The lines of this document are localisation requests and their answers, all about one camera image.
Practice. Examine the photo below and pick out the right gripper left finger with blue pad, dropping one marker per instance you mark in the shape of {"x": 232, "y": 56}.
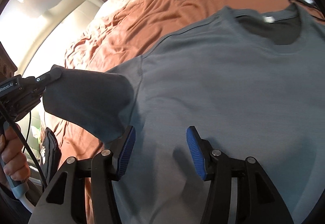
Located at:
{"x": 63, "y": 201}

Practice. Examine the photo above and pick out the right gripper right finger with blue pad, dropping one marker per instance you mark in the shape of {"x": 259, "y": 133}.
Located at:
{"x": 243, "y": 183}

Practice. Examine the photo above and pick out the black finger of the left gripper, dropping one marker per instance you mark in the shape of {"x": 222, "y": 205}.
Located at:
{"x": 49, "y": 77}

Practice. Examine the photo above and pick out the grey t-shirt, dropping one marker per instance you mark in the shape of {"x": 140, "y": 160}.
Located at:
{"x": 252, "y": 84}

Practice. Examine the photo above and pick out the person's left hand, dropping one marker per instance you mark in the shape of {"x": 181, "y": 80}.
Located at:
{"x": 16, "y": 165}

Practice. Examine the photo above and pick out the black bag beside bed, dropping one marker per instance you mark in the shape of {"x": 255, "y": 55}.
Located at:
{"x": 50, "y": 155}

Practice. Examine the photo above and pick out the cream padded headboard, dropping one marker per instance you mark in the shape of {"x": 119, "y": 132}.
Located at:
{"x": 53, "y": 32}

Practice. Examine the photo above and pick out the orange-brown bed blanket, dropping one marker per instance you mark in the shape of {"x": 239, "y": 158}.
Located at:
{"x": 130, "y": 32}

